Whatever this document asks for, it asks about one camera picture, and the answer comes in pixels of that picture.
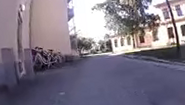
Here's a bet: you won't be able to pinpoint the grey kerb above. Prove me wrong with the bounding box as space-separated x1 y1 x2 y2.
122 47 185 86

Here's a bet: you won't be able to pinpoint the beige building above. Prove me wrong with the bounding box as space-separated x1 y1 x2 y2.
0 0 83 88

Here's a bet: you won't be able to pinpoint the grey asphalt road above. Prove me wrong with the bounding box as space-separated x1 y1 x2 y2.
0 43 185 105

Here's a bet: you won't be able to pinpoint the row of parked bicycles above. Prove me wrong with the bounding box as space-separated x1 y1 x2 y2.
31 43 66 72

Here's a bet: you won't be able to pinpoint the grass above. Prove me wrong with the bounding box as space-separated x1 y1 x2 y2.
124 44 185 72

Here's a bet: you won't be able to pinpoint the distant green trees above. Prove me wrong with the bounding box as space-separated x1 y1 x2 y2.
75 34 98 56

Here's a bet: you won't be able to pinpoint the grey concrete post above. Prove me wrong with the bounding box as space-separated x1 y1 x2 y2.
22 47 36 77

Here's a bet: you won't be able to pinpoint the thin dark pole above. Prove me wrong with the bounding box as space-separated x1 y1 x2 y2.
158 0 182 52

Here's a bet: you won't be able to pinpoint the large leafy tree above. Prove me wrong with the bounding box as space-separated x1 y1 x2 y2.
91 0 165 55

